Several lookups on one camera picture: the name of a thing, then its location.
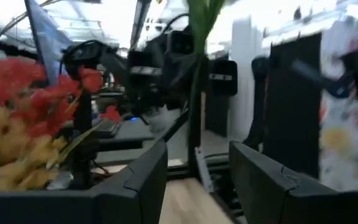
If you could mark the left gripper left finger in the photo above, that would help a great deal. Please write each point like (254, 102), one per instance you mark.
(73, 208)

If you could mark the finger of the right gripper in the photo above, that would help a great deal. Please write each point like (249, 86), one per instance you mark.
(146, 62)
(224, 77)

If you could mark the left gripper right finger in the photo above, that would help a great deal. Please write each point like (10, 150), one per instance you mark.
(306, 208)

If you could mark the pink artificial flower bunch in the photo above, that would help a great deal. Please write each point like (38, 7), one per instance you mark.
(202, 18)

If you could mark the yellow artificial flower bunch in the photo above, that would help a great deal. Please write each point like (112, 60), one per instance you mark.
(8, 137)

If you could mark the red artificial flower bunch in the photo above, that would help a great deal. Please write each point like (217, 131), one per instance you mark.
(11, 84)

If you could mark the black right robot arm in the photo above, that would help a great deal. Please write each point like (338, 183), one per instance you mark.
(85, 56)

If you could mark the red desk object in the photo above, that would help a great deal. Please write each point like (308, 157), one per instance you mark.
(110, 113)

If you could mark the grey desk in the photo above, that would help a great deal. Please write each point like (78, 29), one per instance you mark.
(129, 133)

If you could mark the backlit computer keyboard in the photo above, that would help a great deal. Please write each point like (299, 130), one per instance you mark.
(107, 128)

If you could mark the floral patterned cloth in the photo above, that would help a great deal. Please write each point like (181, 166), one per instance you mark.
(346, 140)

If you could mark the black partition panel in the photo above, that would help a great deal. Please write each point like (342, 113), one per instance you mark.
(294, 124)

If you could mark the desk computer monitor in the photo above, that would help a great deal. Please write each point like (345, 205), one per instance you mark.
(48, 37)

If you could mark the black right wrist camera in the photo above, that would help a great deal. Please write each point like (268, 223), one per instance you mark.
(181, 43)

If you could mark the black aluminium table frame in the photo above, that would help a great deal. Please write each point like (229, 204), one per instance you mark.
(182, 171)

